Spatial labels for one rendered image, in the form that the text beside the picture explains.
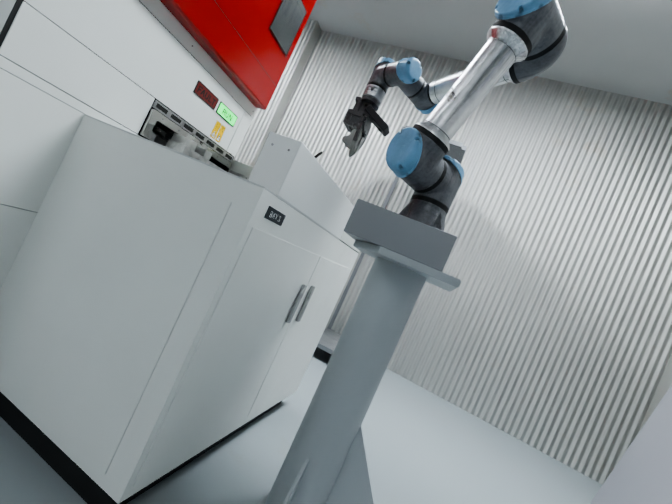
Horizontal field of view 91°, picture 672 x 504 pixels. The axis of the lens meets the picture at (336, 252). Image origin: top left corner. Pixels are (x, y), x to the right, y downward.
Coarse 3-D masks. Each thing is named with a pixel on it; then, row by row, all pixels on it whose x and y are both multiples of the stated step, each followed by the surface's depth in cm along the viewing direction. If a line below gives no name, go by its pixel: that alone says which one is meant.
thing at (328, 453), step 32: (384, 256) 84; (384, 288) 90; (416, 288) 92; (448, 288) 95; (352, 320) 94; (384, 320) 90; (352, 352) 90; (384, 352) 91; (320, 384) 95; (352, 384) 89; (320, 416) 90; (352, 416) 90; (320, 448) 89; (352, 448) 93; (288, 480) 91; (320, 480) 89; (352, 480) 92
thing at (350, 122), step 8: (368, 96) 114; (360, 104) 117; (368, 104) 116; (376, 104) 115; (352, 112) 115; (360, 112) 114; (344, 120) 116; (352, 120) 115; (360, 120) 114; (368, 120) 115; (352, 128) 119; (368, 128) 118
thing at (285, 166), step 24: (264, 144) 80; (288, 144) 78; (264, 168) 79; (288, 168) 77; (312, 168) 87; (288, 192) 81; (312, 192) 92; (336, 192) 107; (312, 216) 98; (336, 216) 116
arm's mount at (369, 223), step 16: (368, 208) 88; (352, 224) 88; (368, 224) 87; (384, 224) 86; (400, 224) 85; (416, 224) 83; (368, 240) 86; (384, 240) 85; (400, 240) 84; (416, 240) 83; (432, 240) 82; (448, 240) 81; (416, 256) 82; (432, 256) 81; (448, 256) 80
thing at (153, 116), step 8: (152, 112) 107; (152, 120) 108; (160, 120) 110; (168, 120) 113; (144, 128) 106; (152, 128) 109; (176, 128) 116; (144, 136) 107; (152, 136) 110; (184, 136) 121; (192, 136) 124; (160, 144) 113; (200, 144) 128; (224, 160) 143
